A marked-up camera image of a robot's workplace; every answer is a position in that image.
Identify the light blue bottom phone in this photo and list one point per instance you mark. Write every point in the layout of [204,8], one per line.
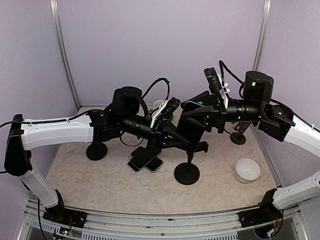
[134,168]

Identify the short black phone stand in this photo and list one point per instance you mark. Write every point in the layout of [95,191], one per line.
[96,151]

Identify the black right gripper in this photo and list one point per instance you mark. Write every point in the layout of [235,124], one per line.
[215,116]

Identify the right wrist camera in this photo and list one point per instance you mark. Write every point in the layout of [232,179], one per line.
[216,85]

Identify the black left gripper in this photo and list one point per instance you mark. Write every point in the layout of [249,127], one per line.
[159,134]

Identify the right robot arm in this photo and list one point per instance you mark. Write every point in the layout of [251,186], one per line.
[296,160]

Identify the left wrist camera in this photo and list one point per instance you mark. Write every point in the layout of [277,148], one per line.
[165,110]

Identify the black phone crossing stack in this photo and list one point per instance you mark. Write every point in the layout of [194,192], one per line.
[142,156]

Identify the tall black clamp phone stand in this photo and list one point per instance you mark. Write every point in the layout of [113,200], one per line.
[188,173]

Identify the black plate phone stand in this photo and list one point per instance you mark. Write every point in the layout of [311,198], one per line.
[237,137]

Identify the white bowl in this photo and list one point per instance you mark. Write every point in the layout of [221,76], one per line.
[247,170]

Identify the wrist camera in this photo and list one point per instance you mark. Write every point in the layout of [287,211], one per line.
[165,110]
[216,85]

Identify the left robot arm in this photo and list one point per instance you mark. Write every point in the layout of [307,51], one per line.
[94,127]

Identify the white ceramic mug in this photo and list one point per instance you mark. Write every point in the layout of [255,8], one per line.
[158,103]

